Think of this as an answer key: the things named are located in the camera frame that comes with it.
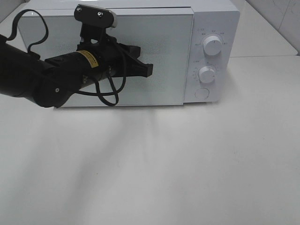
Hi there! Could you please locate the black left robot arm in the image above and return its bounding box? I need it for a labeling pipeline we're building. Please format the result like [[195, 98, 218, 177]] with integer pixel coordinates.
[[0, 36, 153, 108]]

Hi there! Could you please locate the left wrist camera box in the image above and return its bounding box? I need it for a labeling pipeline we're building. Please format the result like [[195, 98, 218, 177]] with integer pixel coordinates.
[[74, 4, 117, 28]]

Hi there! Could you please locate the white microwave knob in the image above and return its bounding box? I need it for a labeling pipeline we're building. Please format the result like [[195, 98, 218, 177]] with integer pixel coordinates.
[[203, 34, 223, 56], [198, 66, 217, 83]]

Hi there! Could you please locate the white microwave oven body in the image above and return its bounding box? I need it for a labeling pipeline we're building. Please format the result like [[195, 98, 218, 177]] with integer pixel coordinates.
[[22, 0, 240, 105]]

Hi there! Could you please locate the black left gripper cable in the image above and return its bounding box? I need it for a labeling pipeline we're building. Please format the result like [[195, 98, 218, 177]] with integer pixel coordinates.
[[7, 8, 128, 107]]

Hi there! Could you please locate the round white door-release button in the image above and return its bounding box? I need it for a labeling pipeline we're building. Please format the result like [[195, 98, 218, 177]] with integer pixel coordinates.
[[195, 88, 210, 100]]

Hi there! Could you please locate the white microwave door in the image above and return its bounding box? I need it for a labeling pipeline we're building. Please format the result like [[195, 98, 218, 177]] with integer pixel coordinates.
[[18, 7, 193, 106]]

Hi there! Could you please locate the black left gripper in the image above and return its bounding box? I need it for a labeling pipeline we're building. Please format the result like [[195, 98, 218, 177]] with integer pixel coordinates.
[[44, 36, 153, 89]]

